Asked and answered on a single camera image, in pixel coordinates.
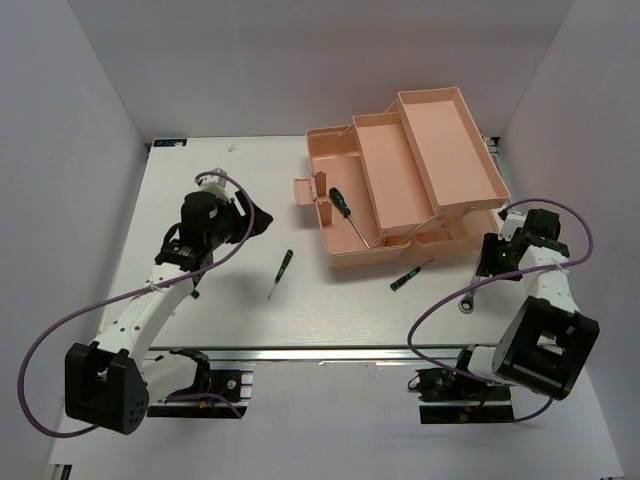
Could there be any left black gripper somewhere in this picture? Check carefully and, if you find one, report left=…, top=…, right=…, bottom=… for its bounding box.
left=205, top=189, right=272, bottom=249

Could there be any small green precision screwdriver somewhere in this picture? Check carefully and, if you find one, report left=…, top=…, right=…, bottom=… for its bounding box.
left=267, top=249, right=294, bottom=300

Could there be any silver ratchet wrench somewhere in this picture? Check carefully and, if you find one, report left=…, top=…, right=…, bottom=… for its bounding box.
left=458, top=274, right=481, bottom=314

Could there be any large green screwdriver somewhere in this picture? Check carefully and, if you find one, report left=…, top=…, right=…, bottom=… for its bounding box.
left=329, top=187, right=370, bottom=249

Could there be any pink plastic toolbox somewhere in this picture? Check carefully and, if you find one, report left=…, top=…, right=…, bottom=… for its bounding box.
left=294, top=87, right=510, bottom=269

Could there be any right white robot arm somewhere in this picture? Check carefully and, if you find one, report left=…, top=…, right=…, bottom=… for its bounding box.
left=451, top=209, right=600, bottom=400

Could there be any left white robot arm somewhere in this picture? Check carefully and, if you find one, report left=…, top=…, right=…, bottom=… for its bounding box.
left=65, top=187, right=273, bottom=435

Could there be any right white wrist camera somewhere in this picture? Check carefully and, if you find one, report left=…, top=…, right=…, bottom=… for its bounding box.
left=498, top=211, right=526, bottom=242

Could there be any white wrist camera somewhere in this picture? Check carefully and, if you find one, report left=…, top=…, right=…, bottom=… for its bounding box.
left=194, top=168, right=232, bottom=202
left=498, top=211, right=526, bottom=242

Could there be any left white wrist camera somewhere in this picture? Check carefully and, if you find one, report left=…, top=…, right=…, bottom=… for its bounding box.
left=194, top=168, right=232, bottom=202

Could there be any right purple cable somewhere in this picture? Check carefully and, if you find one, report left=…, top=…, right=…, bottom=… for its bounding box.
left=407, top=198, right=596, bottom=424

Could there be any purple cable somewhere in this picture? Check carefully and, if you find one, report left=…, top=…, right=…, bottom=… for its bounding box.
left=407, top=198, right=596, bottom=424
left=17, top=171, right=259, bottom=439

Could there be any aluminium table rail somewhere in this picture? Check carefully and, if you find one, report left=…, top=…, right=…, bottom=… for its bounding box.
left=149, top=344, right=501, bottom=364

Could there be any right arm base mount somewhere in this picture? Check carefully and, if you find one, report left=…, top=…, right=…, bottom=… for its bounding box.
left=407, top=368, right=515, bottom=425

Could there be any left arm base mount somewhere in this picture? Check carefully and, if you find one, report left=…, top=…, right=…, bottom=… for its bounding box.
left=142, top=348, right=254, bottom=419

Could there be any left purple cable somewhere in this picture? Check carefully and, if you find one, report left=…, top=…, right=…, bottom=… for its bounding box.
left=17, top=171, right=259, bottom=439

